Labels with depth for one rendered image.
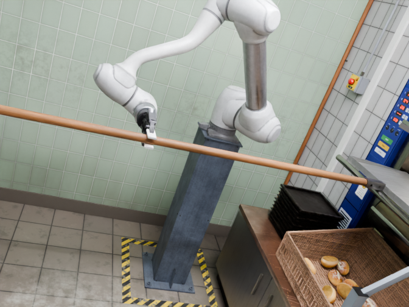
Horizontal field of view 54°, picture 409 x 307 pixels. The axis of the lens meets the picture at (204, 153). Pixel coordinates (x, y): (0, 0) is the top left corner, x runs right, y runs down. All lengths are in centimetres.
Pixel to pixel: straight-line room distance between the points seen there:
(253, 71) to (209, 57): 84
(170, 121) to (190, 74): 34
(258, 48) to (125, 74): 56
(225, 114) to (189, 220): 66
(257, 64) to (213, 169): 69
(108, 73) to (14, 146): 133
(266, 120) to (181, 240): 90
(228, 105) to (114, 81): 70
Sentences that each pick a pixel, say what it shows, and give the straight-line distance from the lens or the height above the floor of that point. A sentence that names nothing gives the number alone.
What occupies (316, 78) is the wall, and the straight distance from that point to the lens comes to 291.
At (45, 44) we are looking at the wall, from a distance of 258.
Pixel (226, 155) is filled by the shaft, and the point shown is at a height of 117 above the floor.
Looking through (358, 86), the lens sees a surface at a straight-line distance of 265.
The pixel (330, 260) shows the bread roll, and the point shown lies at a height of 64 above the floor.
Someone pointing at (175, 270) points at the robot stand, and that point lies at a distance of 254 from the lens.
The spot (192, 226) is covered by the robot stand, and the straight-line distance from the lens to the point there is 238.
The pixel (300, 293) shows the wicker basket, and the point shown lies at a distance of 198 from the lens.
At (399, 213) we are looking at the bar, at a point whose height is 117.
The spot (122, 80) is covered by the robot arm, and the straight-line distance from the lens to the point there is 162.
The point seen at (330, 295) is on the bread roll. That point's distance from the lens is 202.
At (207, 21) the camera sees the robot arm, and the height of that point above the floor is 156.
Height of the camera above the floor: 169
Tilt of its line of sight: 21 degrees down
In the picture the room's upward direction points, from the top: 20 degrees clockwise
